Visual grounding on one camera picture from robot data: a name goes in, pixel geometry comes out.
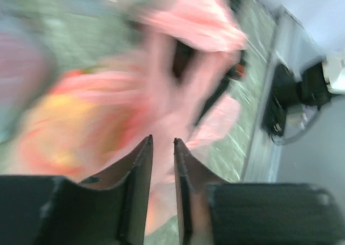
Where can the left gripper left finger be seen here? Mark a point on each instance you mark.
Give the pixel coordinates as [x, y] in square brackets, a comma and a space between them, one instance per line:
[109, 207]

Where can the aluminium mounting rail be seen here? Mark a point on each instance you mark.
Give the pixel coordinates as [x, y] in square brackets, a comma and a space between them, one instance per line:
[263, 156]

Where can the pink plastic bag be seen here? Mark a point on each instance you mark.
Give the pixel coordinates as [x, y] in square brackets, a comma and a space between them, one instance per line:
[93, 117]

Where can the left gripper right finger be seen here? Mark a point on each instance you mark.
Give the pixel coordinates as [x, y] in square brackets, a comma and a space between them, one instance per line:
[211, 210]

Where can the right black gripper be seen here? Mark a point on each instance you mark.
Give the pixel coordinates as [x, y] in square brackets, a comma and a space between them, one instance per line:
[182, 56]

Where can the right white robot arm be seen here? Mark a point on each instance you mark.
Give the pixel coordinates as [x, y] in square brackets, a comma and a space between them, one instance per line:
[314, 89]

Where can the blue tied plastic bag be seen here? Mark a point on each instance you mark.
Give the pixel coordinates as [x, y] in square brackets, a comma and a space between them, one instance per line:
[25, 71]

